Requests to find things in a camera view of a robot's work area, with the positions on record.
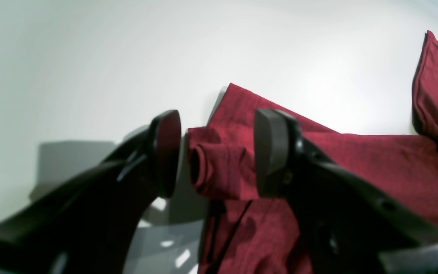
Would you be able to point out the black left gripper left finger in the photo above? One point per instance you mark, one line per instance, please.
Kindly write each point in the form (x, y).
(86, 225)

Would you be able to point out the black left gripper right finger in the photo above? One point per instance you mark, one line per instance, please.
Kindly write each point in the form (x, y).
(350, 226)

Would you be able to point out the dark red long-sleeve shirt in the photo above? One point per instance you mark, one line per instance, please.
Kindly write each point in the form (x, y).
(248, 234)

